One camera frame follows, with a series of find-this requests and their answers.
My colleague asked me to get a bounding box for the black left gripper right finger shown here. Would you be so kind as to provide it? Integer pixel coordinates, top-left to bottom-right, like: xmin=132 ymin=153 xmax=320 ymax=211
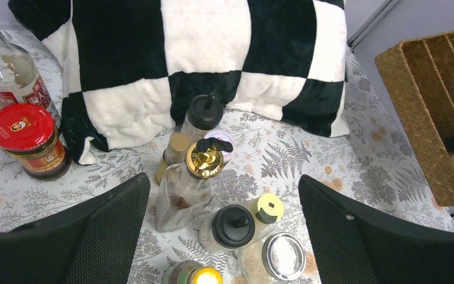
xmin=298 ymin=175 xmax=454 ymax=283

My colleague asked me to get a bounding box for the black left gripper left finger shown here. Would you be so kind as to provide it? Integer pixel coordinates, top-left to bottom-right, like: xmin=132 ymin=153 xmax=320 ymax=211
xmin=0 ymin=173 xmax=151 ymax=283

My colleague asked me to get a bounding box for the woven wicker tray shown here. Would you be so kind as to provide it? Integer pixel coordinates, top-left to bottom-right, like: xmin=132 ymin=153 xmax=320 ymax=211
xmin=375 ymin=31 xmax=454 ymax=206

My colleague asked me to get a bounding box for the yellow cap spice bottle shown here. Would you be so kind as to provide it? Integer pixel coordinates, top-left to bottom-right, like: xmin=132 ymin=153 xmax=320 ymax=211
xmin=241 ymin=193 xmax=284 ymax=241

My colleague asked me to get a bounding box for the glass cruet gold spout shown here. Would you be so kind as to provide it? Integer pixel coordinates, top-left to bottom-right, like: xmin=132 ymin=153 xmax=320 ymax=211
xmin=155 ymin=137 xmax=234 ymax=233

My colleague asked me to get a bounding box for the black cap salt shaker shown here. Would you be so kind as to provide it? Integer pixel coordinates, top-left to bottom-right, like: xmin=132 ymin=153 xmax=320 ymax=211
xmin=198 ymin=204 xmax=255 ymax=254

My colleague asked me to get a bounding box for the small yellow oil bottle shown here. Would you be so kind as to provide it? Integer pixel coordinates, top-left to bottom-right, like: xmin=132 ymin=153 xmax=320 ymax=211
xmin=154 ymin=133 xmax=190 ymax=185

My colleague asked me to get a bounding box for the black cap shaker bottle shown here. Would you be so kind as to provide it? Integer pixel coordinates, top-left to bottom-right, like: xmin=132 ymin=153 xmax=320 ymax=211
xmin=180 ymin=93 xmax=223 ymax=144

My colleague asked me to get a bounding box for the glass jar silver lid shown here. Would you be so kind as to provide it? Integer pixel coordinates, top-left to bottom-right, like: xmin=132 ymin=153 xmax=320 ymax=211
xmin=238 ymin=230 xmax=306 ymax=283

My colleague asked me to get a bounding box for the floral tablecloth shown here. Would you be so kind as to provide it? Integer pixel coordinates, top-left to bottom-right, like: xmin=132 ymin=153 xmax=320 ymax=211
xmin=0 ymin=54 xmax=454 ymax=283

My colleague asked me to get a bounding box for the green bottle yellow cap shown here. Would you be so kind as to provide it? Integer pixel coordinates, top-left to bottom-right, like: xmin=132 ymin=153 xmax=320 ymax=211
xmin=163 ymin=260 xmax=223 ymax=284

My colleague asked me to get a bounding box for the red lid chili sauce jar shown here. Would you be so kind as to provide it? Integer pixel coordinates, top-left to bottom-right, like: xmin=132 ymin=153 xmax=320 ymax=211
xmin=0 ymin=104 xmax=72 ymax=180

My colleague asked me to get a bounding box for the black white checkered pillow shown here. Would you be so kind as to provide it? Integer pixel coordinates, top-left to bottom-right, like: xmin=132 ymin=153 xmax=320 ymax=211
xmin=8 ymin=0 xmax=349 ymax=165

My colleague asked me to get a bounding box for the clear vinegar bottle black cap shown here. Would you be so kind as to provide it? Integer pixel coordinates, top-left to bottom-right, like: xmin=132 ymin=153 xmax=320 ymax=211
xmin=0 ymin=32 xmax=61 ymax=127

